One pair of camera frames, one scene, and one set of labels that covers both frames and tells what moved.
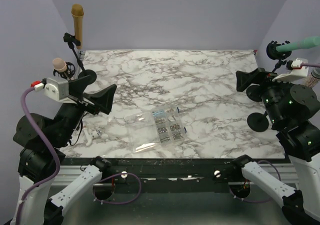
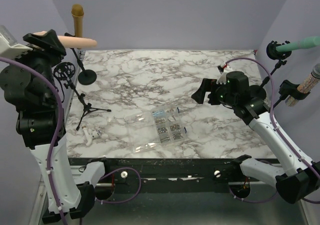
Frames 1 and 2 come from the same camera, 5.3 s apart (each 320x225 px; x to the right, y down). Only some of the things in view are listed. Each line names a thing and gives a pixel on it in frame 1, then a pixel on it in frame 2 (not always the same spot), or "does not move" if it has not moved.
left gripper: [103, 100] to [50, 40]
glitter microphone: [313, 78] does not move
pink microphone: [59, 65] to [73, 41]
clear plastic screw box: [150, 128] does not move
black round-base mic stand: [72, 41] does not move
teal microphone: [308, 42] does not move
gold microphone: [77, 13] does not move
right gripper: [258, 75] to [208, 84]
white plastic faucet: [90, 136] does not move
